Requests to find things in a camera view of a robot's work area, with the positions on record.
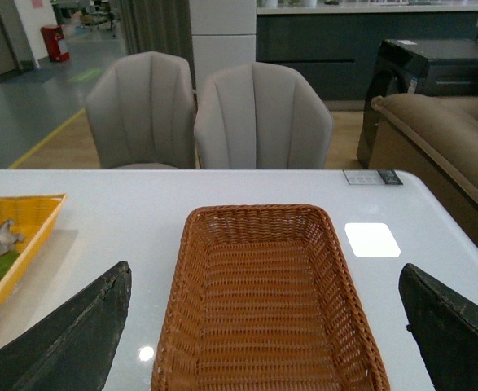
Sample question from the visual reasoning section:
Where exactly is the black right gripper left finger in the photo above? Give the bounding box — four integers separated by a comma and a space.
0, 261, 132, 390

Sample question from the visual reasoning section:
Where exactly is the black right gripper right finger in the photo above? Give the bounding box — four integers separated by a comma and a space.
398, 263, 478, 390

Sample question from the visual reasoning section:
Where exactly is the yellow wicker basket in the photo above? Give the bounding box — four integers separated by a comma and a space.
0, 194, 67, 306

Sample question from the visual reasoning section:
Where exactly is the brown wicker basket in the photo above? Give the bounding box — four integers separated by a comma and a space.
151, 204, 390, 390

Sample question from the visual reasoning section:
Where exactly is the small toy cat figure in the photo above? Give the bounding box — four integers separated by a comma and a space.
0, 219, 24, 257

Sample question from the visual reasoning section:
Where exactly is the table label sticker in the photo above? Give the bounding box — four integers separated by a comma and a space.
343, 169, 403, 186

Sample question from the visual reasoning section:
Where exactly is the brown sofa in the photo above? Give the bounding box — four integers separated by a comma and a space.
369, 94, 478, 247

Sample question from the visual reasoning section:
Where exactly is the grey chair left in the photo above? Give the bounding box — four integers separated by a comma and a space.
86, 51, 196, 169

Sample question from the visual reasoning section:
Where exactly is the grey chair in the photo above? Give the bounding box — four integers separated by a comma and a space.
86, 51, 196, 169
194, 62, 334, 169

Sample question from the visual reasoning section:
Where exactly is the black cabinet box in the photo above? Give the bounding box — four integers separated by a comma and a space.
357, 39, 478, 169

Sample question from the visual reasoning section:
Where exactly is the grey chair right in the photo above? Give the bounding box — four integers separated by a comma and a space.
194, 62, 334, 169

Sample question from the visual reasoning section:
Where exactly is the red bin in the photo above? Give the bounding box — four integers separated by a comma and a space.
40, 24, 70, 63

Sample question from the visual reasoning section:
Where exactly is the dark grey counter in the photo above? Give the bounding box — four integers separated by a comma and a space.
257, 1, 478, 110

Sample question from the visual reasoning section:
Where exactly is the grey curtain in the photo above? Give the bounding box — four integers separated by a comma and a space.
116, 0, 195, 71

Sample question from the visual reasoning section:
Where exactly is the white pillar cabinet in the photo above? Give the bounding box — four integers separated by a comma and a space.
189, 0, 257, 96

